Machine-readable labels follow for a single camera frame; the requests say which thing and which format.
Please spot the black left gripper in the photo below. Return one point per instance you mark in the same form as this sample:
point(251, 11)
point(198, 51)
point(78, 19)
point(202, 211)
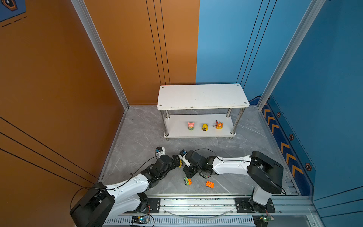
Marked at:
point(177, 161)

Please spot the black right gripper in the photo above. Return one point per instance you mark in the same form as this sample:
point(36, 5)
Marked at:
point(187, 173)

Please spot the pink green toy figure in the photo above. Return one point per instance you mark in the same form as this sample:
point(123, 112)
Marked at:
point(191, 126)

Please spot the orange dragon toy figure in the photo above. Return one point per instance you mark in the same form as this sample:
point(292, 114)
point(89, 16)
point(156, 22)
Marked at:
point(218, 125)

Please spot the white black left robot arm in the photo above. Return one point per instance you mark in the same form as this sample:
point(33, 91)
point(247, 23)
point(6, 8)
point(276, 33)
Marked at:
point(102, 202)

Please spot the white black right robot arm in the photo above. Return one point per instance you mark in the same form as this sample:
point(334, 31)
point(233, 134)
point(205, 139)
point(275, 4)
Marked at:
point(264, 171)

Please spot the white two-tier shelf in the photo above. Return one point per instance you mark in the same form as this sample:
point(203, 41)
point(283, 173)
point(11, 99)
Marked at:
point(202, 104)

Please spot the green orange toy car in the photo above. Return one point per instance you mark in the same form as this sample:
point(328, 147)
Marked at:
point(187, 181)

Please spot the green circuit board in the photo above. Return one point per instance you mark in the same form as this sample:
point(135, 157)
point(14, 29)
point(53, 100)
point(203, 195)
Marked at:
point(140, 220)
point(262, 221)

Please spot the right green circuit board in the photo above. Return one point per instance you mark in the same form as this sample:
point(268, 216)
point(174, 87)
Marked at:
point(262, 221)

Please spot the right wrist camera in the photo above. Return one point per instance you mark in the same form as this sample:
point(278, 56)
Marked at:
point(182, 157)

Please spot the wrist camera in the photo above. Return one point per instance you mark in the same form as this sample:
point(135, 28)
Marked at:
point(182, 157)
point(159, 151)

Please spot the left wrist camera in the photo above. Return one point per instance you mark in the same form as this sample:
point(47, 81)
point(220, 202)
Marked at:
point(159, 151)

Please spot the left aluminium corner post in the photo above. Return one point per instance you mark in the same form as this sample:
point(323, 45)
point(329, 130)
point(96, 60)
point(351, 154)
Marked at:
point(88, 24)

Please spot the aluminium corner post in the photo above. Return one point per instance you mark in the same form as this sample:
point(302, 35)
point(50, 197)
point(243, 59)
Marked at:
point(296, 40)
point(88, 24)

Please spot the right aluminium corner post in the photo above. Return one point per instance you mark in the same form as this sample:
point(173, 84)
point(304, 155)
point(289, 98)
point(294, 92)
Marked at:
point(296, 40)

